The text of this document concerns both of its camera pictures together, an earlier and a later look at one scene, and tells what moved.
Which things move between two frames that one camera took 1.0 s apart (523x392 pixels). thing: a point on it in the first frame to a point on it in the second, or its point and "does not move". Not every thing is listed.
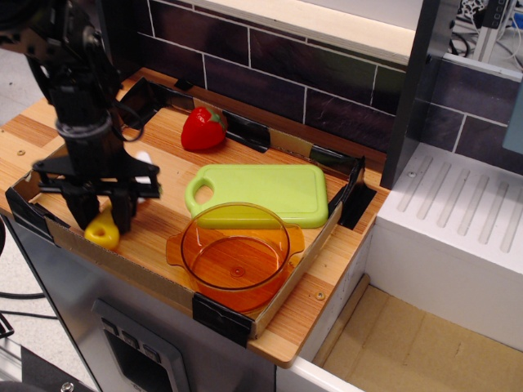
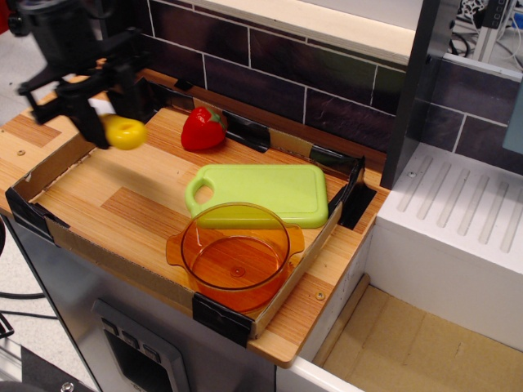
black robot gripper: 97,161 to 120,64
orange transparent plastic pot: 236,254 does not move
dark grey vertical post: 431,27 does not move
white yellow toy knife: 103,233 to 124,131
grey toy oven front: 127,338 does not move
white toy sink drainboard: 449,234 does not move
